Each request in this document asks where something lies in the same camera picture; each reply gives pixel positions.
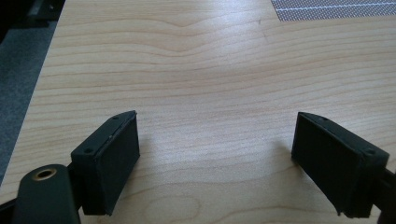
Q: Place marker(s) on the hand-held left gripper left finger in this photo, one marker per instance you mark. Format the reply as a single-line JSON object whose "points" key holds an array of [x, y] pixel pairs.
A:
{"points": [[107, 165]]}

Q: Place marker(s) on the grey checked cloth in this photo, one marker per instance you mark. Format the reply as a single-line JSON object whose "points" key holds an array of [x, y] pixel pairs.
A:
{"points": [[334, 9]]}

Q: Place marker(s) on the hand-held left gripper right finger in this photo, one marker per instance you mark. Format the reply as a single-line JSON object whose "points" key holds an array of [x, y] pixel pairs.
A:
{"points": [[334, 168]]}

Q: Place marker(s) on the dark metal stand base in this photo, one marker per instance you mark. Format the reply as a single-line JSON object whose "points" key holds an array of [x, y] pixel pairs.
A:
{"points": [[37, 11]]}

